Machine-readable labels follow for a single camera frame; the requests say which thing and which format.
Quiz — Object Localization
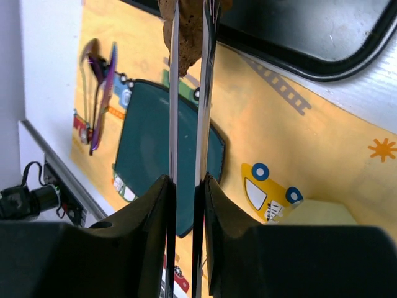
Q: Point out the purple iridescent spoon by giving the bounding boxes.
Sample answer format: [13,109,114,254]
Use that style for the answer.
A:
[79,38,107,145]

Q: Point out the brown bread piece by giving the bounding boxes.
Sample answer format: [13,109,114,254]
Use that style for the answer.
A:
[156,0,233,78]

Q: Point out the purple iridescent knife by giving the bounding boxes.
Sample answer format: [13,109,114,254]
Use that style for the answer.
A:
[89,42,118,156]

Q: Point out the metal serving tongs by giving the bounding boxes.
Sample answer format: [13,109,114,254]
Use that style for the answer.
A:
[159,1,222,297]

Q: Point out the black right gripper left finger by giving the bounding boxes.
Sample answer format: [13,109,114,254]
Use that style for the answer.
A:
[1,175,169,297]

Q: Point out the dark teal square plate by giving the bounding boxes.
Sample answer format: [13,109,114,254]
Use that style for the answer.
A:
[112,78,226,239]

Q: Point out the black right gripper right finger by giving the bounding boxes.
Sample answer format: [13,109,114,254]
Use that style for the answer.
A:
[204,176,396,297]

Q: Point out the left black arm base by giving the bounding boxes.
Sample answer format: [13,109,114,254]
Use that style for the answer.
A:
[1,161,86,227]

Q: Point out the black baking tray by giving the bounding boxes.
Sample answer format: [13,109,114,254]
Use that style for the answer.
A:
[120,0,397,83]

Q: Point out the yellow vehicle print placemat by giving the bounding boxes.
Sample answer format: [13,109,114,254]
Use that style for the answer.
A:
[69,0,397,298]

